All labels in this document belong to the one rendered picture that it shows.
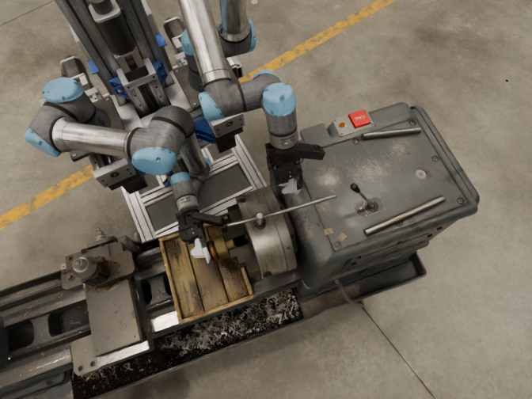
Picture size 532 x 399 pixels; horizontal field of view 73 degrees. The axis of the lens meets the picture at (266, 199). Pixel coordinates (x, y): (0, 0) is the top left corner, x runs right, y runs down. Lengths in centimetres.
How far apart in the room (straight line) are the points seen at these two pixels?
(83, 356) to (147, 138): 87
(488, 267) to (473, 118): 115
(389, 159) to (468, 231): 155
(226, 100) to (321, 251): 53
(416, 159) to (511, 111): 214
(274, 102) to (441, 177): 67
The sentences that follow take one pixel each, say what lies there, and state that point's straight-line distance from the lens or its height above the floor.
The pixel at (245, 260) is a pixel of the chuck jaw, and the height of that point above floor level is 111.
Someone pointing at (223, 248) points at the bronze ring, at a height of 112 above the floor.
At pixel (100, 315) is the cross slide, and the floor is 97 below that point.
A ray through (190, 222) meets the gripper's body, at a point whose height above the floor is 111.
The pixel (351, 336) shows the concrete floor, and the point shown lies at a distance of 238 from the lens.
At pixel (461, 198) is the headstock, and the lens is 131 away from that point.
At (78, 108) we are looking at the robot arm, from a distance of 143.
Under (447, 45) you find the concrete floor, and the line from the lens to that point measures 363.
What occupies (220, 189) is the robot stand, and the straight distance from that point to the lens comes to 236.
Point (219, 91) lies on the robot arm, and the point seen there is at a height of 161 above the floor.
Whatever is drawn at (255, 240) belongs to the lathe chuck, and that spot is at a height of 123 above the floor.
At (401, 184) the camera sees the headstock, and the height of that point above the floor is 125.
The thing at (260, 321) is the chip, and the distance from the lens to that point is 174.
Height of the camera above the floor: 233
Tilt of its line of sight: 67 degrees down
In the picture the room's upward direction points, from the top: 4 degrees counter-clockwise
